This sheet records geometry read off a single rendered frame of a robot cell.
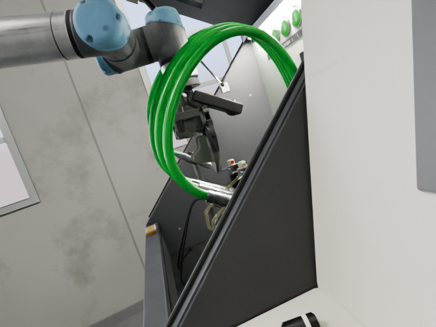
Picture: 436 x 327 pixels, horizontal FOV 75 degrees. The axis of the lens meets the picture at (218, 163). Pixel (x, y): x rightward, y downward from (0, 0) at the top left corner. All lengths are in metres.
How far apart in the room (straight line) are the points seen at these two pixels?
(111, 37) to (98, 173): 1.85
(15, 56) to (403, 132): 0.54
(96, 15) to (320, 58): 0.34
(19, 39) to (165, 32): 0.25
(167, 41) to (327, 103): 0.41
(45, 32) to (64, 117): 1.80
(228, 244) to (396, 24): 0.24
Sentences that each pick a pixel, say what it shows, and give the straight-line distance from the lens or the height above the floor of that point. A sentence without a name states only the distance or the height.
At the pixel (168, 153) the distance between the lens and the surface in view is 0.39.
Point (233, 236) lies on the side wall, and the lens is 0.31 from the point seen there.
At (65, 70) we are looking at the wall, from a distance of 2.40.
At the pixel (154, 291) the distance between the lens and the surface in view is 0.56.
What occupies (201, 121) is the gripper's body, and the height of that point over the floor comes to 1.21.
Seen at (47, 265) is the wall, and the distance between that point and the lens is 2.46.
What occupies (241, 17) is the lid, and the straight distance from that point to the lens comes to 1.03.
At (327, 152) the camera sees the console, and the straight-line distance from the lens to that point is 0.30.
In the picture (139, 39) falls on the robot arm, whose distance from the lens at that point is 0.65.
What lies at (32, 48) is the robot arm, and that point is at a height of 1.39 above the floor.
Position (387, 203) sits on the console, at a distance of 0.25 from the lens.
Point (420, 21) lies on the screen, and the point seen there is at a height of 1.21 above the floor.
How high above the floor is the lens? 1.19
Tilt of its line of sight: 7 degrees down
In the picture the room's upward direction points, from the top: 18 degrees counter-clockwise
